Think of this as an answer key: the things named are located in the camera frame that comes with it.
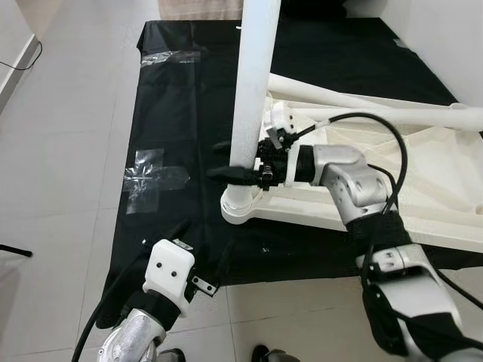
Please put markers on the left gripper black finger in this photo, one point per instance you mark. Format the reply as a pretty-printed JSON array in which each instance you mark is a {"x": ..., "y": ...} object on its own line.
[
  {"x": 225, "y": 265},
  {"x": 183, "y": 230}
]

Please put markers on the black round bowl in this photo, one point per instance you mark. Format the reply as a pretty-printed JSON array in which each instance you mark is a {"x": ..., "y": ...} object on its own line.
[{"x": 313, "y": 7}]

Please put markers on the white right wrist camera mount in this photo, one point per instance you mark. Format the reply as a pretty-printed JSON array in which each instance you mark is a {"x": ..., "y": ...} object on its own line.
[{"x": 283, "y": 119}]

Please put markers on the black tripod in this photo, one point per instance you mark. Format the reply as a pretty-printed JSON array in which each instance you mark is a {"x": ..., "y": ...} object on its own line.
[{"x": 15, "y": 250}]

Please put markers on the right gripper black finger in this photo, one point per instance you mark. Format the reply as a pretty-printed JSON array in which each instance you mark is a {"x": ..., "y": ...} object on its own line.
[
  {"x": 223, "y": 145},
  {"x": 234, "y": 175}
]

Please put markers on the beige woven mat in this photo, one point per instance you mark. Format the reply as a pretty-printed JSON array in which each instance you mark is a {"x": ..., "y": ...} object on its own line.
[{"x": 200, "y": 9}]

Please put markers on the white plastic children table top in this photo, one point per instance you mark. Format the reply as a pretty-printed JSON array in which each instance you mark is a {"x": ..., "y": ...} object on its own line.
[{"x": 438, "y": 188}]

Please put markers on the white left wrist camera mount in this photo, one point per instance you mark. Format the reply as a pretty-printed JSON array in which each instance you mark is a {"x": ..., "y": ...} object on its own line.
[{"x": 167, "y": 271}]

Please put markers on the black tablecloth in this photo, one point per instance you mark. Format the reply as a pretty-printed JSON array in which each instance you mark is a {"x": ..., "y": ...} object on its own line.
[{"x": 189, "y": 113}]

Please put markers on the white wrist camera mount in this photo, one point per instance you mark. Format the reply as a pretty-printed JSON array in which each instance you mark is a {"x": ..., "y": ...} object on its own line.
[
  {"x": 167, "y": 271},
  {"x": 283, "y": 119}
]

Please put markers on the grey tape piece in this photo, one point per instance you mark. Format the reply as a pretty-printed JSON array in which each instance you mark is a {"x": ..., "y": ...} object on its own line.
[{"x": 401, "y": 43}]

